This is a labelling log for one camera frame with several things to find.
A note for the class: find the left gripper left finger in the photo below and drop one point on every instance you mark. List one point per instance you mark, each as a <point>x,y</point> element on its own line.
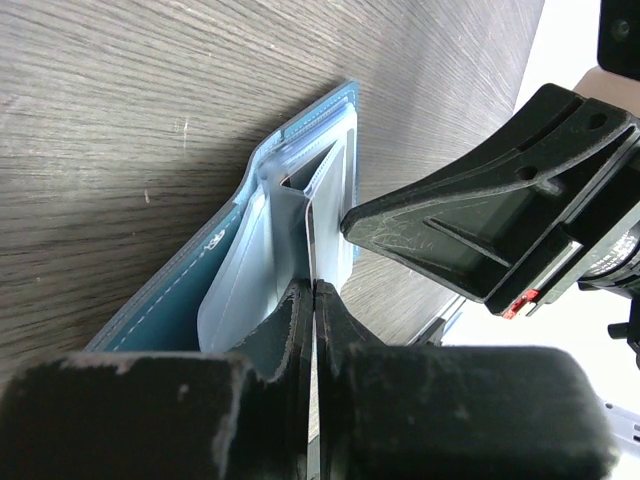
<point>181,415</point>

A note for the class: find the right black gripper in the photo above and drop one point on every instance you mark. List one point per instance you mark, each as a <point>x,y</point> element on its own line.
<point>550,200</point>

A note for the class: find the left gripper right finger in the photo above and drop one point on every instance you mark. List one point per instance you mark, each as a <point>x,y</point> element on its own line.
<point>451,412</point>

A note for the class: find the blue leather card holder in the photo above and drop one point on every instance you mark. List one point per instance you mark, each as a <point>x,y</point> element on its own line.
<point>231,274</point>

